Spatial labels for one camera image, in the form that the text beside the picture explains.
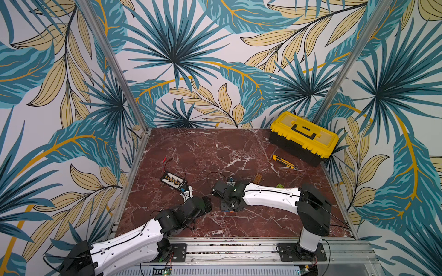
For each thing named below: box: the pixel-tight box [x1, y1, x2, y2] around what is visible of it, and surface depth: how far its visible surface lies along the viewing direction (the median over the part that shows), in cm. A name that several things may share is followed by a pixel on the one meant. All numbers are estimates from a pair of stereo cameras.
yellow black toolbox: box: [268, 110, 339, 168], surface depth 99 cm
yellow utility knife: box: [272, 154, 299, 170], surface depth 105 cm
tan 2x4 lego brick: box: [253, 173, 263, 185], surface depth 99 cm
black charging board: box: [159, 171, 190, 194], surface depth 96 cm
